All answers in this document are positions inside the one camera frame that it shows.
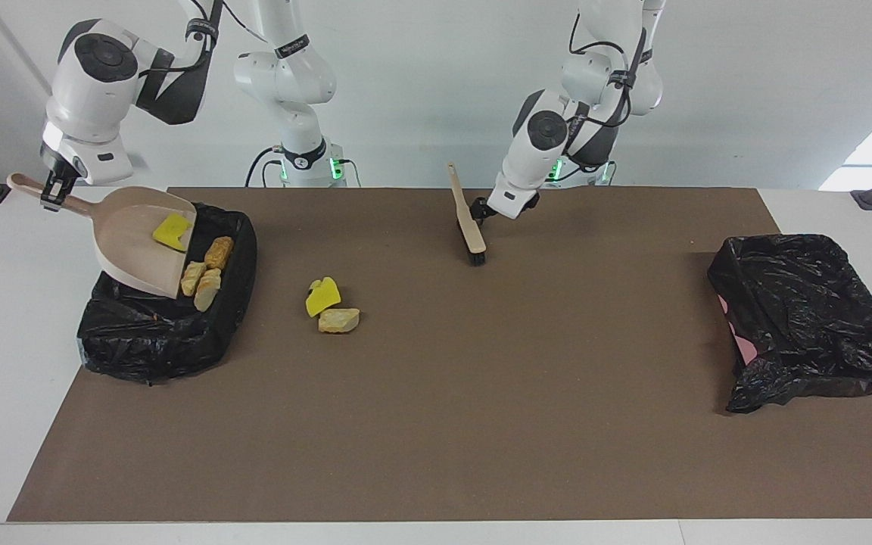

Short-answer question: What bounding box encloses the beige handled black bristle brush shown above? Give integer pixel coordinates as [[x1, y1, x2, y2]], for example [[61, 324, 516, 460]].
[[447, 161, 489, 266]]

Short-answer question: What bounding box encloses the beige plastic dustpan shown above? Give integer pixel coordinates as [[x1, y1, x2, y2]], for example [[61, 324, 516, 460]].
[[7, 173, 198, 299]]

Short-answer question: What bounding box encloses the pale beige foam chunk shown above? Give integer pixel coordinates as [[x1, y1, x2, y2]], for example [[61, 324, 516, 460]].
[[180, 261, 207, 297]]

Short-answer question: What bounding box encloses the brown cork-like roll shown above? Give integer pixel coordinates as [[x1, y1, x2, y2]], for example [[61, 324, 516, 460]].
[[204, 236, 235, 271]]

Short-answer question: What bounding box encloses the tan stone-like chunk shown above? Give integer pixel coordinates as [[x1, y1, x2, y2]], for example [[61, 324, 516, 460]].
[[318, 307, 361, 335]]

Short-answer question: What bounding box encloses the large yellow green sponge piece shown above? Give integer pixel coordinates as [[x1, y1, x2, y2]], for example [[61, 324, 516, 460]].
[[305, 277, 342, 318]]

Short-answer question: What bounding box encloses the orange striped bread piece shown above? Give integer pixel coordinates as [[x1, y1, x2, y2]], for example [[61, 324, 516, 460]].
[[193, 268, 223, 313]]

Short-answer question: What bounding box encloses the black bag lined blue bin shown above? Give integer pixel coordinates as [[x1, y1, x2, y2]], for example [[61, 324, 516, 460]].
[[76, 201, 259, 385]]

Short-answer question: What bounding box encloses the black bag lined pink bin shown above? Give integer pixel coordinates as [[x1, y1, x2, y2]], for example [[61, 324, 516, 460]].
[[707, 234, 872, 414]]

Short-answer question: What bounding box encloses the brown table mat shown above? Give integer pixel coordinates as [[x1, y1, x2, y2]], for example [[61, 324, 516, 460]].
[[7, 187, 872, 523]]

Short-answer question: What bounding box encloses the white wall cable conduit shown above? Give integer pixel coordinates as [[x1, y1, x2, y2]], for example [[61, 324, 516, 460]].
[[0, 0, 60, 86]]

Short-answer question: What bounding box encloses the thin black base cable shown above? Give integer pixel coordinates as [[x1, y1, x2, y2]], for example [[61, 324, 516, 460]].
[[245, 146, 287, 188]]

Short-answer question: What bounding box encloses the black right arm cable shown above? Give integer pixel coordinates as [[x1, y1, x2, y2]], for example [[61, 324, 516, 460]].
[[137, 0, 270, 76]]

